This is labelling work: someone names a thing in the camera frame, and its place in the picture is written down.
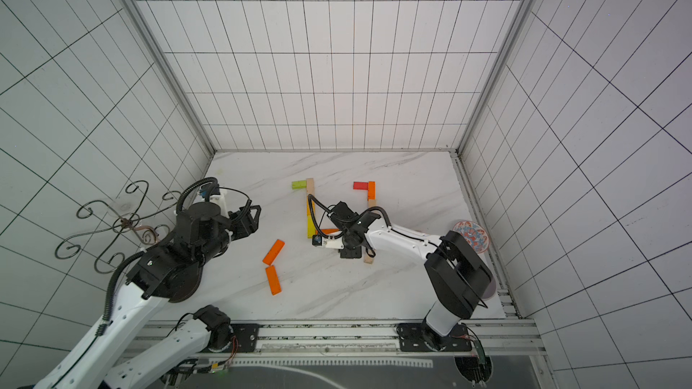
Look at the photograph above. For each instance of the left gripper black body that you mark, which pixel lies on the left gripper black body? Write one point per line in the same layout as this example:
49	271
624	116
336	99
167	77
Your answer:
242	228

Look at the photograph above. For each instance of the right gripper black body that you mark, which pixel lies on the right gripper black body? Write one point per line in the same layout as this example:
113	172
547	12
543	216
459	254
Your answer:
351	251

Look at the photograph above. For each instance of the lime green block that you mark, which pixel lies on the lime green block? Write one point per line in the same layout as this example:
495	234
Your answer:
299	185

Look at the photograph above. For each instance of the natural wood block top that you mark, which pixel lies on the natural wood block top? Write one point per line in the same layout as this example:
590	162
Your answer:
310	187

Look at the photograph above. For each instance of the amber yellow block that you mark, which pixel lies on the amber yellow block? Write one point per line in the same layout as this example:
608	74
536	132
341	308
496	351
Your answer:
309	207

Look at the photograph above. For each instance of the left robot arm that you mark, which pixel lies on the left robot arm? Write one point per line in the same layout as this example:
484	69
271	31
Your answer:
169	272

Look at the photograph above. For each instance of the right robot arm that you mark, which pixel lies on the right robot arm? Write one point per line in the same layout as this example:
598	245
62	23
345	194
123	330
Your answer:
459	276

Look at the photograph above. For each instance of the black round plate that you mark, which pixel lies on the black round plate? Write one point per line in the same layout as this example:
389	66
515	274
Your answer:
189	287

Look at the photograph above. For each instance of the patterned red blue plate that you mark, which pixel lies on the patterned red blue plate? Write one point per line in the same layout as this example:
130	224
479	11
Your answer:
474	234

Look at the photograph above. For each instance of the purple bowl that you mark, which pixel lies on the purple bowl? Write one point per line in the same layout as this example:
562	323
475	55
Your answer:
491	290

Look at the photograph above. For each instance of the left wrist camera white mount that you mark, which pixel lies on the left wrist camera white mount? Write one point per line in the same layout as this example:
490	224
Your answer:
212	193

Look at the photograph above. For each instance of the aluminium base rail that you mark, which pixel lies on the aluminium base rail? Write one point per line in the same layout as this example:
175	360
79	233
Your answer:
385	338

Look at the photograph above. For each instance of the metal scroll wall ornament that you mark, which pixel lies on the metal scroll wall ornament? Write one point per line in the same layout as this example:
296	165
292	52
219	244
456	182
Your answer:
128	223

